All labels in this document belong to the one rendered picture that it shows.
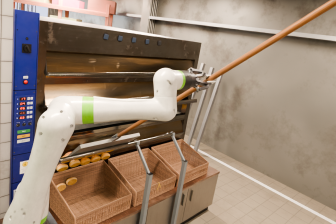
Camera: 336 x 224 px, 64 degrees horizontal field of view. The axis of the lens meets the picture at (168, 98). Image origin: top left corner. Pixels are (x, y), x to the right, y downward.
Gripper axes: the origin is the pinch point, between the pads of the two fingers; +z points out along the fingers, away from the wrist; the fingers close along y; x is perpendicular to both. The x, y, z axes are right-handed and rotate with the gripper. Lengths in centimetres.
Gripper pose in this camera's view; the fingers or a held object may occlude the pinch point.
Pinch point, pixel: (208, 79)
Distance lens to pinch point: 148.1
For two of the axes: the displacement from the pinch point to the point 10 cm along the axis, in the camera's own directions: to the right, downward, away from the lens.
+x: 6.6, -4.2, -6.3
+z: 6.7, -0.6, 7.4
